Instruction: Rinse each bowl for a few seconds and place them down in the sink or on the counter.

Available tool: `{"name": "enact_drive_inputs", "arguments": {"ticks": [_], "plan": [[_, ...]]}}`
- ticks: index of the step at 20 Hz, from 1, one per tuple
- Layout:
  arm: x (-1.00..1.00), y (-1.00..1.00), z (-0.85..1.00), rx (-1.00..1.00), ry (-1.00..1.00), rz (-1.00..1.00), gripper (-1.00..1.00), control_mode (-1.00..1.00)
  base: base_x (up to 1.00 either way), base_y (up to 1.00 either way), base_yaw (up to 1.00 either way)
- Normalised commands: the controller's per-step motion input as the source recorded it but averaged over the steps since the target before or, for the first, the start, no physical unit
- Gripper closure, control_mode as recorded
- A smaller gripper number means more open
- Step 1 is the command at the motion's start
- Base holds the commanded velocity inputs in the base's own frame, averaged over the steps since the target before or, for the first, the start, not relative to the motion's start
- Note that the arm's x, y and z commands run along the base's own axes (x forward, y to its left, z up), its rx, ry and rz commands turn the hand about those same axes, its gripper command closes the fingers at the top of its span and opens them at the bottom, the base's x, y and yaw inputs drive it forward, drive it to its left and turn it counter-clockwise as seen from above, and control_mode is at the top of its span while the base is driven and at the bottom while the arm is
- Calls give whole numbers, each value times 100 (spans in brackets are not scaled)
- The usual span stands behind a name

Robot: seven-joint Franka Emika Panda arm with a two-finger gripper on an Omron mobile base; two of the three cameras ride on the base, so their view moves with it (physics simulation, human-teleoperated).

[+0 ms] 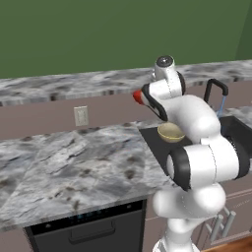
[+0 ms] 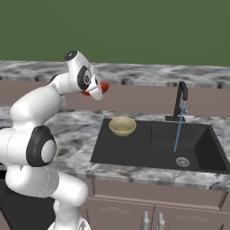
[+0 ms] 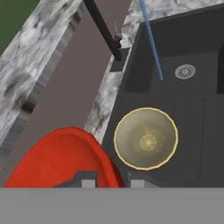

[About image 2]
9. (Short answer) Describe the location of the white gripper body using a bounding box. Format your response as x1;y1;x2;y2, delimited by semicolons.
88;83;104;102

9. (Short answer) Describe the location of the red bowl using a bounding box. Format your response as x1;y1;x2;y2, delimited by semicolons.
80;81;111;98

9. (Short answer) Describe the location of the beige bowl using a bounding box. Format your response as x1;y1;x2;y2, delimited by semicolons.
108;116;137;137

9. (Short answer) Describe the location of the black sink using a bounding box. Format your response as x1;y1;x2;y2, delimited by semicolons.
89;117;230;175

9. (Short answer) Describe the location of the silver sink drain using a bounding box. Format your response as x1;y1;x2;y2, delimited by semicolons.
175;156;190;168

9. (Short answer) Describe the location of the black tap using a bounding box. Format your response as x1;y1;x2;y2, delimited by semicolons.
164;80;190;122

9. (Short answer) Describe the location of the blue water stream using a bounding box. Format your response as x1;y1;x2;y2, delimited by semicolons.
173;100;187;153

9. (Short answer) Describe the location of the brown false drawer front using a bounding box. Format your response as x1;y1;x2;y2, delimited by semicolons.
91;179;230;210

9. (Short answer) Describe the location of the brown cupboard door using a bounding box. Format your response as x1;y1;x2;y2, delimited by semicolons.
153;203;226;230
78;197;155;230

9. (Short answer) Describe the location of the black appliance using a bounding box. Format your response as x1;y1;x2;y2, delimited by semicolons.
0;170;58;230

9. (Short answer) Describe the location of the silver cupboard handle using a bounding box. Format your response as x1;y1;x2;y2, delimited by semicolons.
157;212;166;230
142;210;150;230

